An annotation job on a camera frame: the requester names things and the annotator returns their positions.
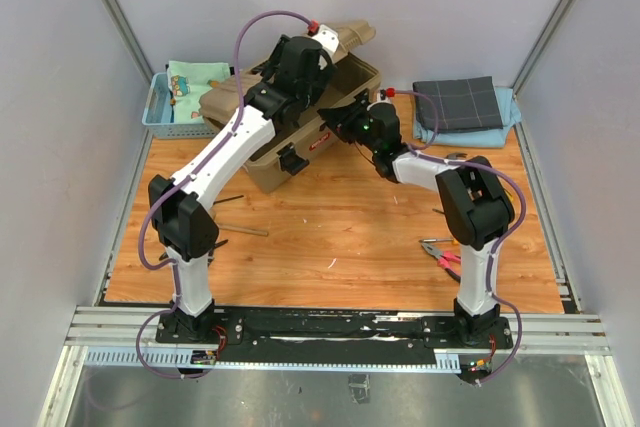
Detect purple cable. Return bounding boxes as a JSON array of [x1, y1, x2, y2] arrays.
[[384, 88, 526, 388], [135, 10, 321, 411]]

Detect tan plastic tool box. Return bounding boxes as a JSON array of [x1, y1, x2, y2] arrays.
[[200, 20, 381, 193]]

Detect light blue folded cloth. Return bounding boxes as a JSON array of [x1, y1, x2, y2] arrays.
[[435, 87, 522, 149]]

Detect red handled pliers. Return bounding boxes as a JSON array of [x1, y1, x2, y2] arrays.
[[420, 241, 461, 283]]

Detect blue plastic basket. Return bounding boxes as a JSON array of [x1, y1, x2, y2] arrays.
[[142, 72, 214, 140]]

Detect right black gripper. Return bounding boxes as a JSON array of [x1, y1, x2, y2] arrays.
[[318, 99, 380, 155]]

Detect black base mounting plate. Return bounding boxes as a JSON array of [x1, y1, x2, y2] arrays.
[[155, 306, 514, 364]]

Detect green cartoon print cloth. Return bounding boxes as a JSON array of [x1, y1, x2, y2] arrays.
[[167, 60, 231, 124]]

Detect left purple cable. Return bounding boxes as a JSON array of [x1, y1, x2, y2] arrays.
[[135, 10, 321, 411]]

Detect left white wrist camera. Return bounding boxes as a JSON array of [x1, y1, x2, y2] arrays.
[[307, 21, 340, 57]]

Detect orange handled black screwdriver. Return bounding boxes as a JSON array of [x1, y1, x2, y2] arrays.
[[213, 194, 245, 205]]

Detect wooden handle tool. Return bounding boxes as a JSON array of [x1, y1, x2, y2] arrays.
[[218, 224, 269, 237]]

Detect small claw hammer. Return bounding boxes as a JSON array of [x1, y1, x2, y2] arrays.
[[446, 152, 467, 161]]

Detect yellow black handled pliers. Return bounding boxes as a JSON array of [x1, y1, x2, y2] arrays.
[[504, 189, 514, 203]]

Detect blue slotted cable duct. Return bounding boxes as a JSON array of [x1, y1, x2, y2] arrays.
[[84, 347, 462, 374]]

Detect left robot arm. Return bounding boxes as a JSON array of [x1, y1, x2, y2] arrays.
[[145, 26, 339, 343]]

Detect dark grey checked cloth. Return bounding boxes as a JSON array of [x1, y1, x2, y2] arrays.
[[412, 76, 504, 133]]

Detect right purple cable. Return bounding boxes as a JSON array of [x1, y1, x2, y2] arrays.
[[384, 88, 526, 388]]

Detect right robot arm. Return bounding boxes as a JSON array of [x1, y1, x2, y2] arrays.
[[318, 91, 519, 348]]

